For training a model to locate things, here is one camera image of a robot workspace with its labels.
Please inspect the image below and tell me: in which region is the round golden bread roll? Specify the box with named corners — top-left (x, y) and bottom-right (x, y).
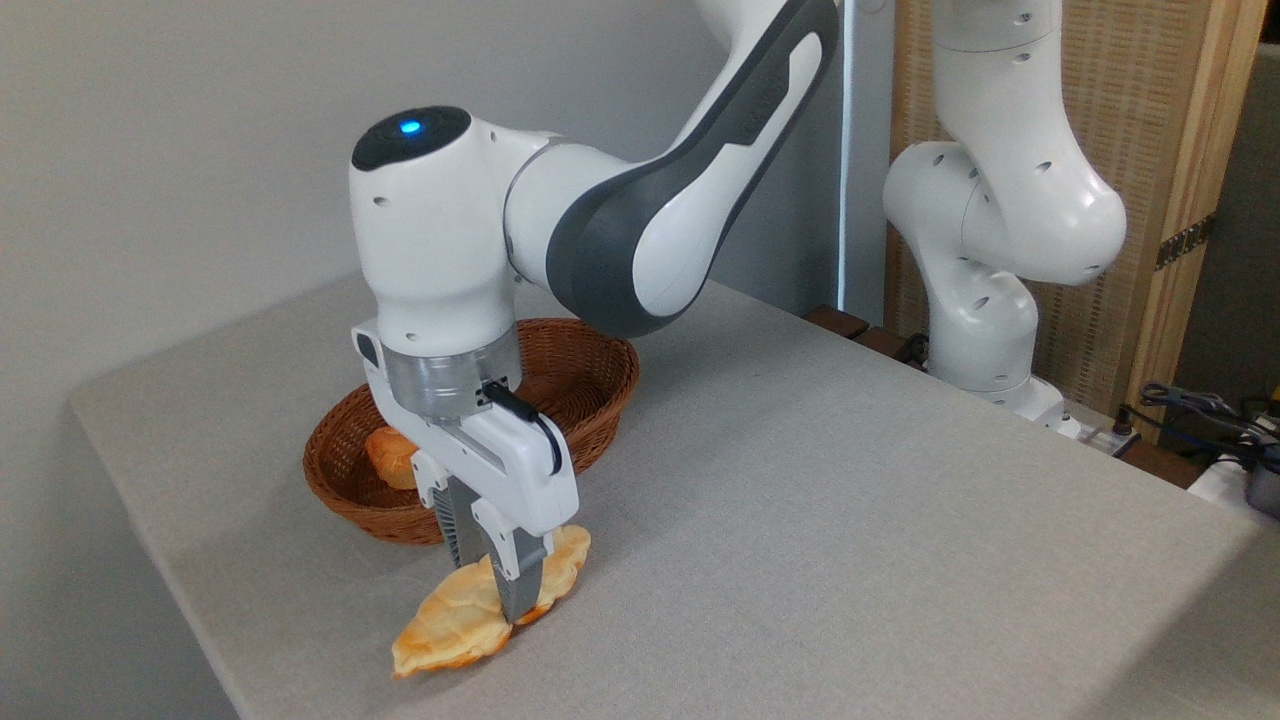
top-left (364, 427), bottom-right (421, 491)

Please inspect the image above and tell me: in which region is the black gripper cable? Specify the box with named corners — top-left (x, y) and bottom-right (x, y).
top-left (483, 380), bottom-right (564, 474)

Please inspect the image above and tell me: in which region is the long braided bread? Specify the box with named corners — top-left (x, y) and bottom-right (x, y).
top-left (390, 525), bottom-right (592, 679)

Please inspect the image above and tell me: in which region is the dark brown wooden board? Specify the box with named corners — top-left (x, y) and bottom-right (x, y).
top-left (805, 307), bottom-right (933, 373)

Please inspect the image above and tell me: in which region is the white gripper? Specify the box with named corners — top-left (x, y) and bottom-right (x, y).
top-left (352, 320), bottom-right (581, 623)

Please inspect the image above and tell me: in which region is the brown woven wicker basket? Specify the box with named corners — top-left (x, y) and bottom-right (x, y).
top-left (303, 318), bottom-right (641, 546)

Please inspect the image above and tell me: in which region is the black cable bundle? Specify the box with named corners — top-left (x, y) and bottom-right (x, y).
top-left (1138, 382), bottom-right (1280, 473)

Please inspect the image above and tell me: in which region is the wooden woven folding screen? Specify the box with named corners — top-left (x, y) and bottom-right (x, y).
top-left (885, 0), bottom-right (1269, 441)

